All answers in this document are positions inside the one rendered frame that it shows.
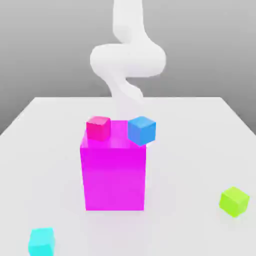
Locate small green cube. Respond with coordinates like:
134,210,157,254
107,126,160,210
218,186,250,218

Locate small cyan cube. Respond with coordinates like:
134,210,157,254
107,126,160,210
27,227,56,256

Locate small blue cube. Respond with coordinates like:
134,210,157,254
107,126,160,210
127,115,157,147

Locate small pink cube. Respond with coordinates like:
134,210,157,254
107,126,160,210
86,115,111,142

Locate large magenta box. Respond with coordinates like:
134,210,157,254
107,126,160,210
79,119,147,212

